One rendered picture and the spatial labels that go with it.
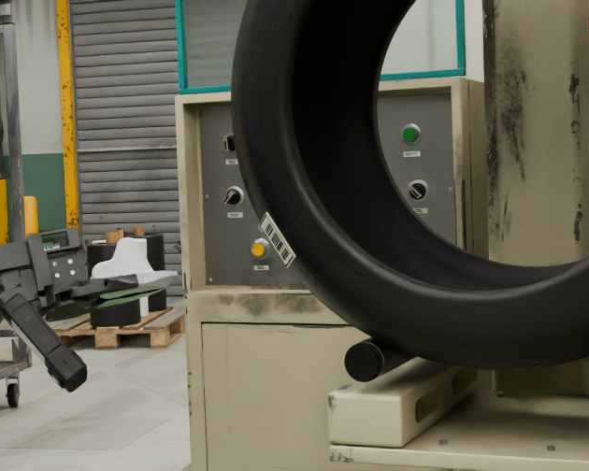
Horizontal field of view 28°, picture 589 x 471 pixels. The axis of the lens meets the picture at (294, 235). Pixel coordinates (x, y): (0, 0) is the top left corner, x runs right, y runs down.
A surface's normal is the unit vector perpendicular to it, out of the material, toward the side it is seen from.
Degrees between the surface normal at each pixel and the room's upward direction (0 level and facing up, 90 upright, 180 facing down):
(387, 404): 90
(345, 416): 90
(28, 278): 70
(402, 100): 90
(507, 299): 101
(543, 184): 90
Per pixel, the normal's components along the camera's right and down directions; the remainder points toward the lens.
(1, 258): 0.23, -0.30
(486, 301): -0.36, 0.25
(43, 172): -0.23, 0.06
